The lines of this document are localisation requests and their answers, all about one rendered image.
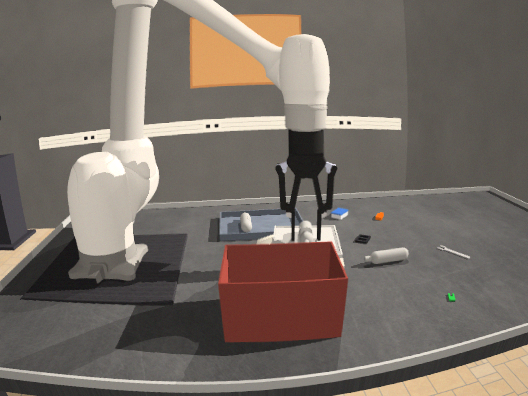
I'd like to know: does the red open box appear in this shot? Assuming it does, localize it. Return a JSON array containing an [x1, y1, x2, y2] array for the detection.
[[218, 241, 348, 342]]

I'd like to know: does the white digital scale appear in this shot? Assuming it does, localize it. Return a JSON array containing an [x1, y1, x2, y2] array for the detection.
[[257, 225, 344, 267]]

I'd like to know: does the white gas cylinder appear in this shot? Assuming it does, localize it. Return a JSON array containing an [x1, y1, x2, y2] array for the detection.
[[299, 221, 313, 242], [240, 213, 252, 232], [364, 248, 409, 264]]

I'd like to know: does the blue rectangular box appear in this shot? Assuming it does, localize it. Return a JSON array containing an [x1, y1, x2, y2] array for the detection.
[[331, 208, 348, 220]]

